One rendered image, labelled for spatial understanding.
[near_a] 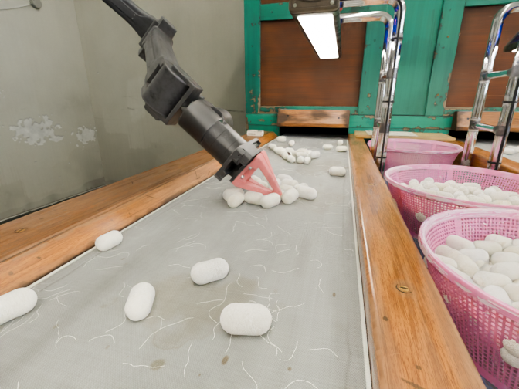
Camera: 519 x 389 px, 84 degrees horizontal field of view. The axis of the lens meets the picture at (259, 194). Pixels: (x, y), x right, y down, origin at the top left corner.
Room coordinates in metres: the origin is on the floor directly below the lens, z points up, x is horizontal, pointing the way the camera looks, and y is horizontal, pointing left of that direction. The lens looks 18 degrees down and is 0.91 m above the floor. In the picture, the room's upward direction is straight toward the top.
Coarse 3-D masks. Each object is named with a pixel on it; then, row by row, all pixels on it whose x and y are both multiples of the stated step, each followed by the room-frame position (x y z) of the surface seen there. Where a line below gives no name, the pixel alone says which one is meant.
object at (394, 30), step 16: (352, 0) 0.73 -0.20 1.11; (368, 0) 0.72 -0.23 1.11; (384, 0) 0.71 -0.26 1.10; (400, 0) 0.70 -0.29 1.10; (352, 16) 0.87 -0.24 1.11; (368, 16) 0.86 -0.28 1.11; (384, 16) 0.85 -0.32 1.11; (400, 16) 0.69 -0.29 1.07; (400, 32) 0.70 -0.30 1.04; (384, 48) 0.85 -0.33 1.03; (400, 48) 0.70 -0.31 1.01; (384, 64) 0.85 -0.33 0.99; (384, 80) 0.83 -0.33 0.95; (384, 96) 0.71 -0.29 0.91; (384, 112) 0.70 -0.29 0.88; (384, 128) 0.70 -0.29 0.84; (384, 144) 0.69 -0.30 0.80; (384, 160) 0.70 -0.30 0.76
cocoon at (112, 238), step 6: (108, 234) 0.30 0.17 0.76; (114, 234) 0.31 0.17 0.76; (120, 234) 0.31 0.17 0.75; (96, 240) 0.30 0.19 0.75; (102, 240) 0.29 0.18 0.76; (108, 240) 0.30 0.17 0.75; (114, 240) 0.30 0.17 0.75; (120, 240) 0.31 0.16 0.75; (96, 246) 0.29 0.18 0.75; (102, 246) 0.29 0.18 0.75; (108, 246) 0.29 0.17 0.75
